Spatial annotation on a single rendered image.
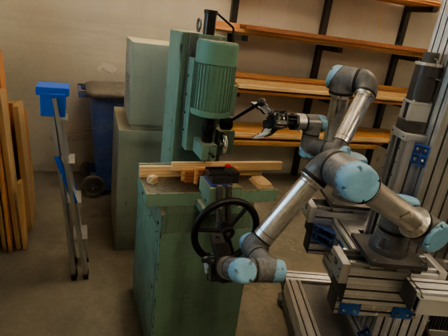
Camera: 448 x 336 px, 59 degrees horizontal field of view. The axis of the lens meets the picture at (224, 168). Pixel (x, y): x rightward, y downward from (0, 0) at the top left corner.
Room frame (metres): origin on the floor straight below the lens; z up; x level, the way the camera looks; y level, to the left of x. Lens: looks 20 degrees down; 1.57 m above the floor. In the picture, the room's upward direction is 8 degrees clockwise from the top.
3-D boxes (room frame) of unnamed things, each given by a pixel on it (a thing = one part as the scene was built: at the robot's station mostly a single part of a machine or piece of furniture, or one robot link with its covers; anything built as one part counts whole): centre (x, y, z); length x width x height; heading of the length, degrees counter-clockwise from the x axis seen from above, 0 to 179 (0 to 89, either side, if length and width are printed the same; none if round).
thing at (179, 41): (1.96, 0.21, 1.16); 0.22 x 0.22 x 0.72; 23
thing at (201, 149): (1.71, 0.10, 1.03); 0.14 x 0.07 x 0.09; 23
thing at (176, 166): (1.74, -0.02, 0.95); 0.55 x 0.02 x 0.04; 113
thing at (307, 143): (1.69, -0.37, 1.12); 0.11 x 0.08 x 0.11; 56
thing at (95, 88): (3.39, 1.01, 0.48); 0.64 x 0.54 x 0.97; 113
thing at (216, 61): (1.69, 0.09, 1.35); 0.18 x 0.18 x 0.31
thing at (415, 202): (1.39, -0.69, 0.98); 0.13 x 0.12 x 0.14; 20
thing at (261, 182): (1.71, -0.18, 0.91); 0.12 x 0.09 x 0.03; 23
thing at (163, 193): (1.60, 0.04, 0.87); 0.61 x 0.30 x 0.06; 113
